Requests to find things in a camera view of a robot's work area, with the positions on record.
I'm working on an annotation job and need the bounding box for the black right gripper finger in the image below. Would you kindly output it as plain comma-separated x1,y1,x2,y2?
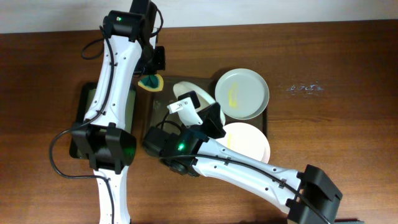
177,91,201,109
167,98,202,127

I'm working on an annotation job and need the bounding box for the white plate yellow stain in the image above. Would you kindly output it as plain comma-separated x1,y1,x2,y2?
167,81,218,128

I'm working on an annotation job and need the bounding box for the green yellow sponge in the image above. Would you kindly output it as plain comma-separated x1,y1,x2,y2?
138,74,164,92

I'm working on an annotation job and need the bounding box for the white plate front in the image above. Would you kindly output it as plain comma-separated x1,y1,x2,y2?
216,123,271,164

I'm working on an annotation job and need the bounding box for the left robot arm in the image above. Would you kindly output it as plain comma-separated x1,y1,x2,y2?
70,6,164,223

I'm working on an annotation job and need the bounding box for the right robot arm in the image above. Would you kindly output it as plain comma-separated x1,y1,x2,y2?
158,91,343,223

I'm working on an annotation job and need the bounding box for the dark serving tray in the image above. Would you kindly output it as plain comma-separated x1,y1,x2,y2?
144,77,268,137

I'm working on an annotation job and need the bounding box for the grey plate yellow stain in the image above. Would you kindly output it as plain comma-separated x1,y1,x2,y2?
215,68,270,120

